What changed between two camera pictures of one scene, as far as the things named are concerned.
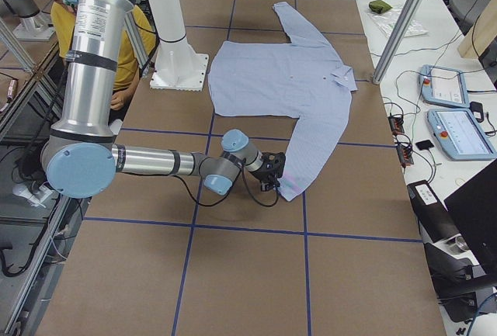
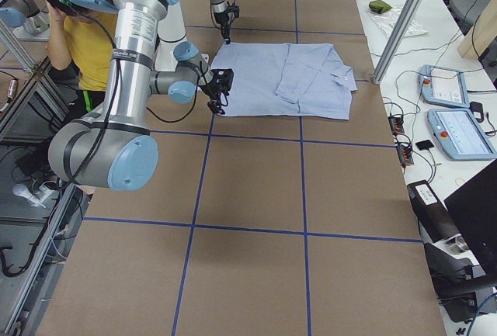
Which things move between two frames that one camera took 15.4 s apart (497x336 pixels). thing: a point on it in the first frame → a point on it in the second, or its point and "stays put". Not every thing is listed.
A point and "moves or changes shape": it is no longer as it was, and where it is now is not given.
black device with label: [436, 217] stays put
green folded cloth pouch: [379, 6] stays put
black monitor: [474, 207] stays put
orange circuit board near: [404, 154] stays put
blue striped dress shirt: [301, 78] moves or changes shape
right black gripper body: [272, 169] → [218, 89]
